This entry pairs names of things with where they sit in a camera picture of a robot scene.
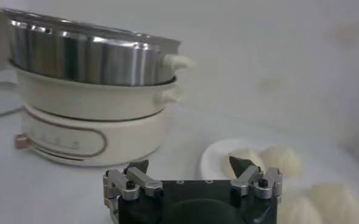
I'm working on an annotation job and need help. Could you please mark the white steamed baozi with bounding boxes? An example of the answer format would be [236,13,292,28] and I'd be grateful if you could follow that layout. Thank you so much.
[260,145,302,177]
[221,148,265,180]
[307,182,359,224]
[277,194,324,224]

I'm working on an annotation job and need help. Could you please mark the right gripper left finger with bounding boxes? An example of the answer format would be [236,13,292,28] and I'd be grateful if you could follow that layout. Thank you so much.
[102,159,164,202]

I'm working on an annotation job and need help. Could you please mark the white round plate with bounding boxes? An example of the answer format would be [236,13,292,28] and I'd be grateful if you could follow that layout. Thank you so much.
[199,138,359,224]

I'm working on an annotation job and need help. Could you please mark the cream electric cooker base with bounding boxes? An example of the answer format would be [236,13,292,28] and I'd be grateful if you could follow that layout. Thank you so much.
[10,60,183,167]

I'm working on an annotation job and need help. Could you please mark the stainless steel steamer basket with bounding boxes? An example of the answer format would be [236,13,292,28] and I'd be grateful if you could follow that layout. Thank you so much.
[2,7,196,87]

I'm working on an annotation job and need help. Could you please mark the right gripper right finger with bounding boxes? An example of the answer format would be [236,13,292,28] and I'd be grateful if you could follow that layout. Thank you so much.
[229,155,283,201]

